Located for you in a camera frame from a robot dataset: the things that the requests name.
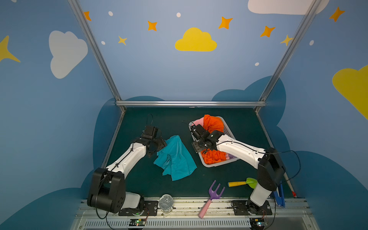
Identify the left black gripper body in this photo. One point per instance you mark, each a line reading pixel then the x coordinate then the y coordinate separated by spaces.
pixel 156 145

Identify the white plastic laundry basket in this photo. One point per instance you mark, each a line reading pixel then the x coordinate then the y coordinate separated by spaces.
pixel 228 132

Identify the teal printed t shirt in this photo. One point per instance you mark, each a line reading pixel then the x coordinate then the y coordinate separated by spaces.
pixel 175 159

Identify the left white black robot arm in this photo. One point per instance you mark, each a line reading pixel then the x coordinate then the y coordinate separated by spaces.
pixel 108 187

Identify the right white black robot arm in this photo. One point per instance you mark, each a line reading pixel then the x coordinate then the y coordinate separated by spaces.
pixel 270 168

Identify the orange t shirt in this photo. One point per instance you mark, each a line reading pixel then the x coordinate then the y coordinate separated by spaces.
pixel 213 156

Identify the pink t shirt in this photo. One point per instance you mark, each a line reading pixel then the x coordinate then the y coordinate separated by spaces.
pixel 199 122

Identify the lilac t shirt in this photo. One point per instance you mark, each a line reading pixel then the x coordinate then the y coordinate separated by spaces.
pixel 229 156

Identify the purple pink toy rake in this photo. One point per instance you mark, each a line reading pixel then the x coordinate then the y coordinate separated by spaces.
pixel 213 195

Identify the green yellow toy trowel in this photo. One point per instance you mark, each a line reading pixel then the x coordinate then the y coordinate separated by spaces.
pixel 251 182

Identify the silver tin can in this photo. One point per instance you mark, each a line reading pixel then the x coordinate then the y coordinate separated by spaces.
pixel 166 203

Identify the left green circuit board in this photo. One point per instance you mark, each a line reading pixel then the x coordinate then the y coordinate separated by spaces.
pixel 137 222

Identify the green circuit board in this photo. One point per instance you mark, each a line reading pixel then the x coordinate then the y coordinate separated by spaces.
pixel 257 224
pixel 137 222

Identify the red tipped white pen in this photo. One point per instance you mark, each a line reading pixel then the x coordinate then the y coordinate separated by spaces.
pixel 287 180

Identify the blue stapler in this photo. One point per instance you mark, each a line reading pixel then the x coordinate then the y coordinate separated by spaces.
pixel 279 196

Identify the right green circuit board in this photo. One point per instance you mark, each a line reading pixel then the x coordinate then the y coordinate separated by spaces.
pixel 257 224

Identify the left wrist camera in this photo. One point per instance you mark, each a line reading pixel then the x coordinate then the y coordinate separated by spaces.
pixel 150 132

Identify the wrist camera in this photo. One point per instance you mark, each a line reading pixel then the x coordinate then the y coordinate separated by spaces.
pixel 197 131
pixel 150 132

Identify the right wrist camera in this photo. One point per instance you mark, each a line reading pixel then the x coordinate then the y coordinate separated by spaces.
pixel 197 131

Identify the horizontal aluminium frame bar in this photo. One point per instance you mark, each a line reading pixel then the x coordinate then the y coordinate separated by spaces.
pixel 192 103

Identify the right aluminium frame post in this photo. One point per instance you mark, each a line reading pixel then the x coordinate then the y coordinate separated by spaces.
pixel 291 48

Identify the aluminium frame post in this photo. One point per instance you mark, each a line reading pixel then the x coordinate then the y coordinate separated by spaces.
pixel 291 48
pixel 83 22

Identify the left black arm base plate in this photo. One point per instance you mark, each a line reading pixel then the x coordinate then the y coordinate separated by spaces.
pixel 148 208

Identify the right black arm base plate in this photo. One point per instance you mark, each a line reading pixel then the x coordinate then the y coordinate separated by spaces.
pixel 244 207

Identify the front aluminium rail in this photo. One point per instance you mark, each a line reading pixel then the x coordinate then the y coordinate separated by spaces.
pixel 220 216

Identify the left aluminium frame post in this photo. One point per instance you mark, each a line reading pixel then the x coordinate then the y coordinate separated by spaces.
pixel 83 22

